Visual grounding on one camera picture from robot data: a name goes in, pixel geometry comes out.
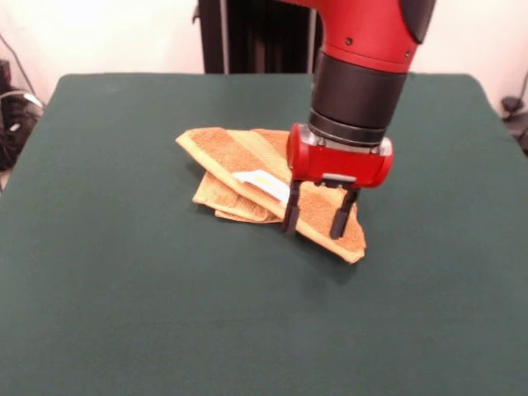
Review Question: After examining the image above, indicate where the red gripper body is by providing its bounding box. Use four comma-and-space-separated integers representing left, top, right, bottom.
286, 122, 395, 190

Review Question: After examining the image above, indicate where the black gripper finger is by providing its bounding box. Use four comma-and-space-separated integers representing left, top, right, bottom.
328, 186, 362, 240
281, 179, 303, 237

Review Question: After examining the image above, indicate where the orange terry towel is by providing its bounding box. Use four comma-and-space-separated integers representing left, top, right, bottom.
175, 126, 367, 265

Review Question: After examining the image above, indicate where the dark green table cloth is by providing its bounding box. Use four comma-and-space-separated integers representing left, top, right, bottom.
0, 73, 528, 396

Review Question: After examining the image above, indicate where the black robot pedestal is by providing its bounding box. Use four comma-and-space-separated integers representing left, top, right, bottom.
192, 0, 325, 74

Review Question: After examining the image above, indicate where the white cable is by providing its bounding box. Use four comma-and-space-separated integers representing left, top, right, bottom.
0, 88, 45, 111

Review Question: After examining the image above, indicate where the black cable bundle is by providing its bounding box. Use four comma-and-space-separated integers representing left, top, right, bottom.
0, 85, 45, 172

